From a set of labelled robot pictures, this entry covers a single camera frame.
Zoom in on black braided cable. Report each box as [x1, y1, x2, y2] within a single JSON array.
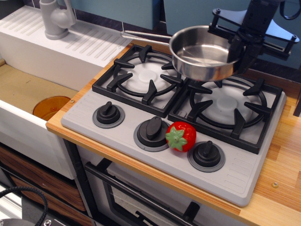
[[0, 186, 49, 226]]

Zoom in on white toy sink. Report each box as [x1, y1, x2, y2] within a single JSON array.
[[0, 6, 130, 179]]

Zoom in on red toy strawberry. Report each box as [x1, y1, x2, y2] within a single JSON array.
[[166, 121, 197, 153]]

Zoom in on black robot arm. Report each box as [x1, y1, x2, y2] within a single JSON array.
[[208, 0, 301, 74]]

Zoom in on grey toy stove top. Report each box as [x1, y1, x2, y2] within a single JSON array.
[[60, 43, 287, 208]]

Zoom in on black right stove knob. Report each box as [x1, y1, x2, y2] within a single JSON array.
[[188, 141, 226, 173]]

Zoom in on wooden drawer fronts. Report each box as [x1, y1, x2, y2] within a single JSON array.
[[0, 144, 93, 226]]

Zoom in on oven door with handle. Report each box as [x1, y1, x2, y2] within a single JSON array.
[[84, 159, 241, 226]]

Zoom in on black middle stove knob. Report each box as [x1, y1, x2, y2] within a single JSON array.
[[134, 116, 170, 152]]

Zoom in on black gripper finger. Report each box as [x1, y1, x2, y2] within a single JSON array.
[[231, 43, 261, 75]]

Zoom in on black stove knob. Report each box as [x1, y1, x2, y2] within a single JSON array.
[[92, 101, 125, 129], [134, 116, 170, 152], [188, 141, 226, 173]]

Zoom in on black burner grate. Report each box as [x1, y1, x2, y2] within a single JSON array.
[[92, 45, 188, 118], [168, 76, 286, 154]]

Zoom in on black left stove knob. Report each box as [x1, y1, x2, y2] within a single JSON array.
[[92, 101, 125, 129]]

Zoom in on stainless steel pot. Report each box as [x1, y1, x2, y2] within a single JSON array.
[[121, 25, 240, 81]]

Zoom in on grey toy faucet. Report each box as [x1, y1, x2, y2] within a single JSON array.
[[40, 0, 76, 40]]

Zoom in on black right burner grate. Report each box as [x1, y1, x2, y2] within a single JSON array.
[[168, 76, 286, 154]]

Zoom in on black left burner grate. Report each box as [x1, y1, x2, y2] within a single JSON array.
[[92, 45, 188, 118]]

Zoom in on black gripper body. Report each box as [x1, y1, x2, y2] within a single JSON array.
[[208, 8, 300, 61]]

